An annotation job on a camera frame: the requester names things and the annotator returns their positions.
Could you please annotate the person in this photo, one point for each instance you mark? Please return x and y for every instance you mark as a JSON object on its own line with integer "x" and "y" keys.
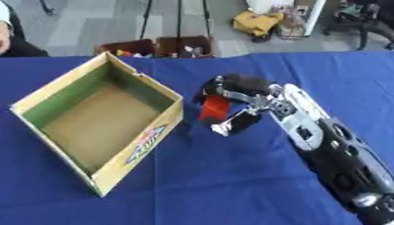
{"x": 13, "y": 38}

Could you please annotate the yellow bag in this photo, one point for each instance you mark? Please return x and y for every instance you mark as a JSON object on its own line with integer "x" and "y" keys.
{"x": 256, "y": 23}

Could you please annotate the black tripod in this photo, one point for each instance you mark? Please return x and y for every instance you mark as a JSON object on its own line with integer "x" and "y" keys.
{"x": 178, "y": 17}

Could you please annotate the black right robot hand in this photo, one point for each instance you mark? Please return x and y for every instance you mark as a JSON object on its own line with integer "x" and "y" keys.
{"x": 241, "y": 83}

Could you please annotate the brown bin with toys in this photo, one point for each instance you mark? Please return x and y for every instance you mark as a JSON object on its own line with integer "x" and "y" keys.
{"x": 184, "y": 47}
{"x": 128, "y": 48}

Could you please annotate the black chair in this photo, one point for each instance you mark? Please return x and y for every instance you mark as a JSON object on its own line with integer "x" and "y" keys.
{"x": 361, "y": 20}

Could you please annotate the red block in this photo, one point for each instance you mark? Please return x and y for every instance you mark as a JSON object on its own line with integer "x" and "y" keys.
{"x": 214, "y": 107}

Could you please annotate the silver and black right robot arm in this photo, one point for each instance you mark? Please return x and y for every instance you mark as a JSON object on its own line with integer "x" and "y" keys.
{"x": 328, "y": 137}

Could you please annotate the tan cardboard box green inside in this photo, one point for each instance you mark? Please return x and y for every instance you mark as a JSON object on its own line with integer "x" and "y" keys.
{"x": 102, "y": 117}

